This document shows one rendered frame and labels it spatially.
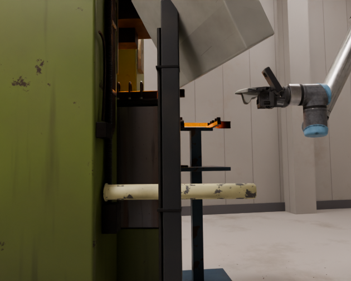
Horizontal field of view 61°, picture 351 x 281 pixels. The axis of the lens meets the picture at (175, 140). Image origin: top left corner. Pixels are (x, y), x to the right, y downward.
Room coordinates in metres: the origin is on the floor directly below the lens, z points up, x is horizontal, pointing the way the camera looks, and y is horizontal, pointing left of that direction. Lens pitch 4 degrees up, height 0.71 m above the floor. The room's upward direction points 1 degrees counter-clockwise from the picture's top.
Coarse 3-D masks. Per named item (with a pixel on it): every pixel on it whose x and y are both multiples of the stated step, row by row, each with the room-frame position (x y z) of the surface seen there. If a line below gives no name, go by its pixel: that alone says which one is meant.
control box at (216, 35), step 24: (144, 0) 0.75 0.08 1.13; (192, 0) 0.60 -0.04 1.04; (216, 0) 0.55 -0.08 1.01; (240, 0) 0.55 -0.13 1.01; (144, 24) 0.82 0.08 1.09; (192, 24) 0.65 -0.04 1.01; (216, 24) 0.58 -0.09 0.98; (240, 24) 0.55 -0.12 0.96; (264, 24) 0.57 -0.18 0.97; (192, 48) 0.70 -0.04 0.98; (216, 48) 0.62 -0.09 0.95; (240, 48) 0.57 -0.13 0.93; (192, 72) 0.75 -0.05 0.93
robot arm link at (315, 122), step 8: (304, 112) 1.23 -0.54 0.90; (312, 112) 1.20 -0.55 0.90; (320, 112) 1.19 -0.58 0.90; (304, 120) 1.24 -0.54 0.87; (312, 120) 1.20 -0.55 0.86; (320, 120) 1.19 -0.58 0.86; (304, 128) 1.23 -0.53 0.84; (312, 128) 1.20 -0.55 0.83; (320, 128) 1.19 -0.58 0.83; (312, 136) 1.25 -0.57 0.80; (320, 136) 1.24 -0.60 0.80
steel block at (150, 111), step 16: (128, 112) 1.11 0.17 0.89; (144, 112) 1.11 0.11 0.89; (128, 128) 1.11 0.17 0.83; (144, 128) 1.11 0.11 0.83; (128, 144) 1.11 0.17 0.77; (144, 144) 1.11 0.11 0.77; (128, 160) 1.11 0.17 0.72; (144, 160) 1.11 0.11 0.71; (128, 176) 1.11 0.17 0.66; (144, 176) 1.11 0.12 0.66; (128, 208) 1.11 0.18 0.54; (144, 208) 1.11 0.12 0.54; (128, 224) 1.11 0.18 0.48; (144, 224) 1.11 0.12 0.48
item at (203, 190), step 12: (108, 192) 0.88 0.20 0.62; (120, 192) 0.88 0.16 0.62; (132, 192) 0.88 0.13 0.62; (144, 192) 0.87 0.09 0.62; (156, 192) 0.87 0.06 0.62; (192, 192) 0.87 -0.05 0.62; (204, 192) 0.87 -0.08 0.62; (216, 192) 0.87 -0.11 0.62; (228, 192) 0.86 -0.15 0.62; (240, 192) 0.86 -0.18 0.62; (252, 192) 0.86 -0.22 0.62
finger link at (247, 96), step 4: (236, 92) 1.24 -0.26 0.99; (240, 92) 1.23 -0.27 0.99; (244, 92) 1.22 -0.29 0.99; (248, 92) 1.22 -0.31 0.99; (252, 92) 1.23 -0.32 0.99; (256, 92) 1.22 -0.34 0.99; (244, 96) 1.23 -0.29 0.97; (248, 96) 1.23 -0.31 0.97; (252, 96) 1.23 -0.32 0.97; (256, 96) 1.23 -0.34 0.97; (248, 100) 1.23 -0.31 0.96
